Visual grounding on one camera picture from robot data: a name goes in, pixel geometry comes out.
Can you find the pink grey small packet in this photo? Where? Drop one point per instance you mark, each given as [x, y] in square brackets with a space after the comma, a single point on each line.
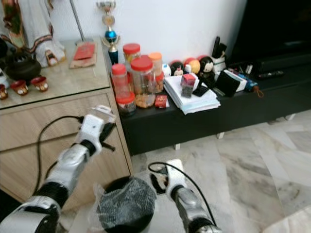
[188, 85]

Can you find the stack of white papers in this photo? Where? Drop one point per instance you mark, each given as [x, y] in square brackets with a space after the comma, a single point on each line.
[194, 103]

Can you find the black rubbish bin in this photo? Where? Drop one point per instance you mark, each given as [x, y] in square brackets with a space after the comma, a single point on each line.
[116, 180]

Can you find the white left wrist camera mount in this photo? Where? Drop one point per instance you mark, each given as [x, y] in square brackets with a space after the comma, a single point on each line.
[92, 128]

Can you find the wooden drawer cabinet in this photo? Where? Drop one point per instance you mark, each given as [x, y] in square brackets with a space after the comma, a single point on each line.
[29, 126]

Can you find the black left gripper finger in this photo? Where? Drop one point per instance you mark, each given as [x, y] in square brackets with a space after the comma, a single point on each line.
[110, 122]

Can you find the black iron teapot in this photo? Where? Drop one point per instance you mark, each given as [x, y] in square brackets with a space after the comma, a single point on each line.
[23, 67]

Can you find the small red tea cup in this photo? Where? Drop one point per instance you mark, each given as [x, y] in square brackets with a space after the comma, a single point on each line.
[39, 84]
[19, 87]
[4, 92]

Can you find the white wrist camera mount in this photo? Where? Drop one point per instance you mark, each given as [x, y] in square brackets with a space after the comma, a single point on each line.
[175, 174]
[92, 128]

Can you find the orange lid plastic jar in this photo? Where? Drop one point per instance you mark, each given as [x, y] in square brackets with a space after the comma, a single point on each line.
[156, 60]

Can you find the black low tv bench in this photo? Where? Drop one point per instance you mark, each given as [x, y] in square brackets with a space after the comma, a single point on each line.
[223, 116]

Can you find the silver trophy with blue ball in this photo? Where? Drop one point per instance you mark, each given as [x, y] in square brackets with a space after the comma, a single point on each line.
[110, 36]

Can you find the black mouse figurine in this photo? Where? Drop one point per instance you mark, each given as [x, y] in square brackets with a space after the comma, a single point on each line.
[206, 65]

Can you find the black television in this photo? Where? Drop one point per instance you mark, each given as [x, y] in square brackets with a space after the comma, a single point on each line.
[277, 29]

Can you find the orange red round toy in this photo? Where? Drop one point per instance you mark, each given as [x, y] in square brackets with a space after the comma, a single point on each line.
[192, 64]

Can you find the black white box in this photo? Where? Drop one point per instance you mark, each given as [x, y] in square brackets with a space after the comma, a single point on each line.
[227, 82]

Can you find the thin metal rod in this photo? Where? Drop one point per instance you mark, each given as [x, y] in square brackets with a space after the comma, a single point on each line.
[77, 19]

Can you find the small red box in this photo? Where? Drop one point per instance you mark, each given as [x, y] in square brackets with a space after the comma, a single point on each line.
[161, 101]

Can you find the red packet on wooden tray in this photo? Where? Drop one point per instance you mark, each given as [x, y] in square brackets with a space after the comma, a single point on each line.
[85, 51]

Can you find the white holder with black remotes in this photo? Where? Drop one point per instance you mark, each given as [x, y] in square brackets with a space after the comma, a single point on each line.
[218, 53]

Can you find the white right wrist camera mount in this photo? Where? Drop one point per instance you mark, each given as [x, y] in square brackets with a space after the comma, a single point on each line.
[175, 174]

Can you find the small red lid jar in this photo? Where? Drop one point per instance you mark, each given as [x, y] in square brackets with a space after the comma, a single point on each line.
[125, 104]

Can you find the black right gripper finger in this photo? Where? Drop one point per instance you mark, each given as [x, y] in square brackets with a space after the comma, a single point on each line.
[153, 181]

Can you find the black remote control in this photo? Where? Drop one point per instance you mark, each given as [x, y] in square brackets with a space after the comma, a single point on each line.
[271, 74]

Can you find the black phone stand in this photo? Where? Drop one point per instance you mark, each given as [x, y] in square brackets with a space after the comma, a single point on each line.
[202, 91]

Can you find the robed porcelain statue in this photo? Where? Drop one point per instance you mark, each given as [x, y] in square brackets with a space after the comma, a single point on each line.
[36, 24]

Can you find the clear plastic bin liner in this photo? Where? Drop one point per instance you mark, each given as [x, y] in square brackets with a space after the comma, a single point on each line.
[129, 204]

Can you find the red lid jar yellow snacks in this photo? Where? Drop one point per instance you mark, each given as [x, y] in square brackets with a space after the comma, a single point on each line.
[131, 48]

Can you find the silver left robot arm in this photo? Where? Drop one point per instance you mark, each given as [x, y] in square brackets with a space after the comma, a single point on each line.
[73, 162]

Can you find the slim red lid jar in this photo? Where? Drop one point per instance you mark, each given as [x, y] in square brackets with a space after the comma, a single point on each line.
[119, 77]

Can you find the large clear red lid jar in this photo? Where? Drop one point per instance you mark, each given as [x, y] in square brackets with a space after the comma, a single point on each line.
[143, 82]

